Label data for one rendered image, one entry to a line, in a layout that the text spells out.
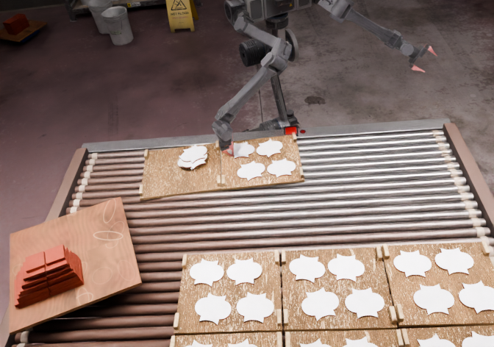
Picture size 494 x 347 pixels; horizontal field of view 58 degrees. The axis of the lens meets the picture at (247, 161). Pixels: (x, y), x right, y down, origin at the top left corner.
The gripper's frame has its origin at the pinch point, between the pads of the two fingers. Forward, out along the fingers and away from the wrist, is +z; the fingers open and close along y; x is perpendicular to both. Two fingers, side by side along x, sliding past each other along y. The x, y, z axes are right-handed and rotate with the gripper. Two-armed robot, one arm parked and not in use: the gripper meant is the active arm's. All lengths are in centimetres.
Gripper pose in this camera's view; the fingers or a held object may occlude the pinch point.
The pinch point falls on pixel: (231, 150)
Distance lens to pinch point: 237.3
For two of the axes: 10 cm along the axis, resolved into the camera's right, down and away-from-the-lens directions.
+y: 0.7, 6.8, -7.3
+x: 9.3, -3.2, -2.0
